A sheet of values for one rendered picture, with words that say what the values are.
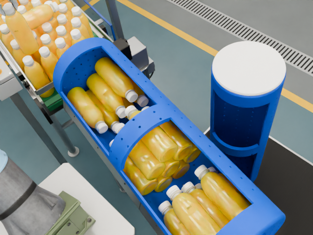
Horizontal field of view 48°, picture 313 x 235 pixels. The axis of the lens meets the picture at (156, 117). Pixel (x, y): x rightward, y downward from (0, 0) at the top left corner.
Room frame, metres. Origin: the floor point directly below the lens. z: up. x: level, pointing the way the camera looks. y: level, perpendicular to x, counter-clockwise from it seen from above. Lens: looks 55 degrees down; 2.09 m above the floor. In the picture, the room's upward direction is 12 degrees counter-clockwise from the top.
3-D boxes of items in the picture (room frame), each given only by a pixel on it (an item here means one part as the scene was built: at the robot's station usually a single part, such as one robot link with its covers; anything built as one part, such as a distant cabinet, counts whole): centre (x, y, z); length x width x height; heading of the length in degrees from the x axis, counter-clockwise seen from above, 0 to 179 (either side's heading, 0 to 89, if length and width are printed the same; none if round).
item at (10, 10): (1.15, 0.45, 1.30); 0.04 x 0.04 x 0.02
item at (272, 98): (0.87, -0.39, 0.59); 0.28 x 0.28 x 0.88
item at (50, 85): (1.11, 0.30, 0.96); 0.40 x 0.01 x 0.03; 117
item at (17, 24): (1.15, 0.45, 1.19); 0.07 x 0.07 x 0.20
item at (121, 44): (1.17, 0.10, 0.95); 0.10 x 0.07 x 0.10; 117
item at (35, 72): (1.08, 0.46, 1.00); 0.07 x 0.07 x 0.20
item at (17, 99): (1.10, 0.61, 0.50); 0.04 x 0.04 x 1.00; 27
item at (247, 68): (0.87, -0.39, 1.03); 0.28 x 0.28 x 0.01
